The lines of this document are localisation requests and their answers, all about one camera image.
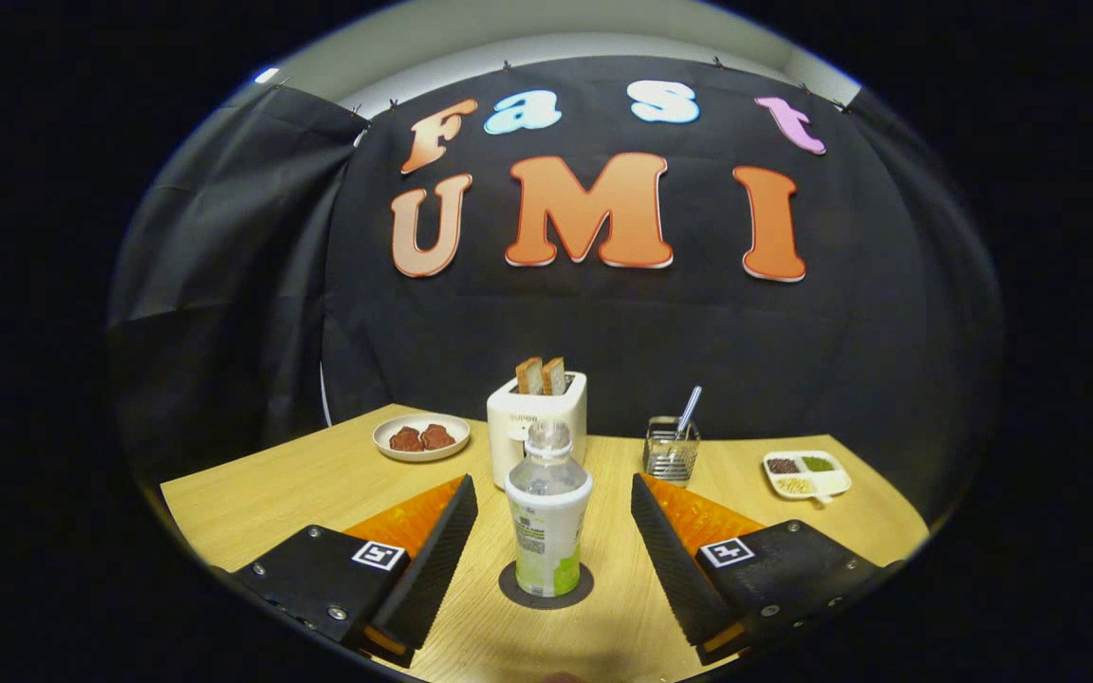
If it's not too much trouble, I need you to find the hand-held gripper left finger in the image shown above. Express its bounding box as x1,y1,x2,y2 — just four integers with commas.
224,474,479,670

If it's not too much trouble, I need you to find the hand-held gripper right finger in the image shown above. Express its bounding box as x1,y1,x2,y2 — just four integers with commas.
630,472,904,667

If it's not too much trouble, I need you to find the dark brown round coaster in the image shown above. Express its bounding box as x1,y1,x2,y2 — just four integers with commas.
497,560,596,611

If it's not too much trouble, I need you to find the clear juice bottle white label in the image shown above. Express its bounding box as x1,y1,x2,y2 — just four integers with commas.
505,420,595,599

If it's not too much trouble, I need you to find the round cream plate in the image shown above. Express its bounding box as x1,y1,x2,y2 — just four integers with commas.
372,412,472,464

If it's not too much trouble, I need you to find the wooden table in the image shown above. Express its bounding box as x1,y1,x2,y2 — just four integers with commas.
159,403,933,683

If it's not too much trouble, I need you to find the cream white toaster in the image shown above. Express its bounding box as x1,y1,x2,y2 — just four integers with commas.
486,371,589,492

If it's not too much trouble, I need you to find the metal spoon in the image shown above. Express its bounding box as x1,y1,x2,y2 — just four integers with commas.
675,384,704,440

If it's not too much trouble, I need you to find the white divided dish with grains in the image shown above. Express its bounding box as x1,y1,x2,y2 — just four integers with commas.
762,450,854,505

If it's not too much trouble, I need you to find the wire mesh holder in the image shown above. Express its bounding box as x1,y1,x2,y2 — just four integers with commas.
642,415,702,488

